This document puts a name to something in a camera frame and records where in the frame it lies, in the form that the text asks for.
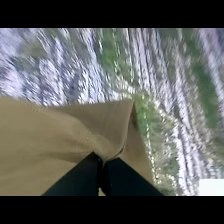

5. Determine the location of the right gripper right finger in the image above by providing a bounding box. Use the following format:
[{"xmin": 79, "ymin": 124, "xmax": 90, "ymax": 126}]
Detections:
[{"xmin": 100, "ymin": 157, "xmax": 164, "ymax": 197}]

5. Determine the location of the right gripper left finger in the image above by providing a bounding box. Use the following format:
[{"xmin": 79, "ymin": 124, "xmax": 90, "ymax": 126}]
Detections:
[{"xmin": 41, "ymin": 151, "xmax": 104, "ymax": 197}]

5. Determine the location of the brown garment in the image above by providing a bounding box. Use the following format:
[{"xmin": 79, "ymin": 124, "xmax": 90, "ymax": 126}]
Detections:
[{"xmin": 0, "ymin": 95, "xmax": 158, "ymax": 197}]

